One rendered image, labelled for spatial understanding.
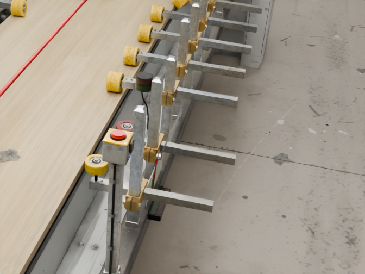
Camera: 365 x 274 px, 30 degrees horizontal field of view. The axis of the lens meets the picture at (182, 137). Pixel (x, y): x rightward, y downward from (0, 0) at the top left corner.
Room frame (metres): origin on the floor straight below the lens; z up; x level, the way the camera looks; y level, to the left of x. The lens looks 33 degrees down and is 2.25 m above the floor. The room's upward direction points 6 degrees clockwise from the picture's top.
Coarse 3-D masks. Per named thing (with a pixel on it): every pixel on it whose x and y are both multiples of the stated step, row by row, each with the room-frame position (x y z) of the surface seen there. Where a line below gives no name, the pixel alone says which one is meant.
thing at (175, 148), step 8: (144, 144) 2.11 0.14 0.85; (168, 144) 2.11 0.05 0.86; (176, 144) 2.11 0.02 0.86; (168, 152) 2.10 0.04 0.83; (176, 152) 2.09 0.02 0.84; (184, 152) 2.09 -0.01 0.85; (192, 152) 2.08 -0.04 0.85; (200, 152) 2.08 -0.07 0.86; (208, 152) 2.08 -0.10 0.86; (216, 152) 2.09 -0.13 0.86; (224, 152) 2.10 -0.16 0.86; (216, 160) 2.07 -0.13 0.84; (224, 160) 2.07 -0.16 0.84; (232, 160) 2.06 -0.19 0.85
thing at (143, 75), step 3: (141, 72) 2.10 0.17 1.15; (144, 72) 2.11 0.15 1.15; (147, 72) 2.11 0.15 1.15; (138, 75) 2.08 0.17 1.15; (141, 75) 2.08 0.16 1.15; (144, 75) 2.09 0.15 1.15; (147, 75) 2.09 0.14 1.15; (150, 75) 2.09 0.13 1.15; (141, 78) 2.06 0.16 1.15; (144, 78) 2.06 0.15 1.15; (147, 78) 2.07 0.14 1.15; (150, 78) 2.07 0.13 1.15; (138, 84) 2.06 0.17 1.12; (141, 93) 2.08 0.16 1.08; (150, 93) 2.06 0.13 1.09; (144, 102) 2.08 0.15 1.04; (147, 108) 2.08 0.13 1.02; (147, 111) 2.08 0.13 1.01; (147, 114) 2.08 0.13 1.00; (147, 117) 2.08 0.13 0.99; (147, 120) 2.08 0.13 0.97; (147, 123) 2.08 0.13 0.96; (147, 126) 2.08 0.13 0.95
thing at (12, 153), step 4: (12, 148) 1.90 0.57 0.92; (0, 152) 1.87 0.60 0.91; (4, 152) 1.86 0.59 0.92; (8, 152) 1.87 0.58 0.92; (12, 152) 1.87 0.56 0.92; (16, 152) 1.89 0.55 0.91; (0, 156) 1.85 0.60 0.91; (4, 156) 1.86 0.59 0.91; (8, 156) 1.86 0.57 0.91; (12, 156) 1.86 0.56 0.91; (16, 156) 1.86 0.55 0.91; (20, 156) 1.87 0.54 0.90; (0, 160) 1.84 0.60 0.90; (4, 160) 1.83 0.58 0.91; (12, 160) 1.84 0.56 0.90; (16, 160) 1.85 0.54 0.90
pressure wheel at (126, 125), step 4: (124, 120) 2.17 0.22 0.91; (116, 124) 2.13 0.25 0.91; (120, 124) 2.13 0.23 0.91; (124, 124) 2.14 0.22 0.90; (128, 124) 2.13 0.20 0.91; (132, 124) 2.15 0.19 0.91; (116, 128) 2.12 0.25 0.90; (120, 128) 2.11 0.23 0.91; (124, 128) 2.11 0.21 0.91; (128, 128) 2.12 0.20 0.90; (132, 128) 2.12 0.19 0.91
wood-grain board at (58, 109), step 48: (48, 0) 3.25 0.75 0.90; (96, 0) 3.32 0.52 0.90; (144, 0) 3.40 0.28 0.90; (0, 48) 2.66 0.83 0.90; (48, 48) 2.71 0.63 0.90; (96, 48) 2.76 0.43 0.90; (144, 48) 2.81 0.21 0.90; (48, 96) 2.29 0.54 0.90; (96, 96) 2.33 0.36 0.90; (0, 144) 1.93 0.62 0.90; (48, 144) 1.97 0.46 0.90; (96, 144) 2.02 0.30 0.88; (0, 192) 1.67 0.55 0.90; (48, 192) 1.70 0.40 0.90; (0, 240) 1.45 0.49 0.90
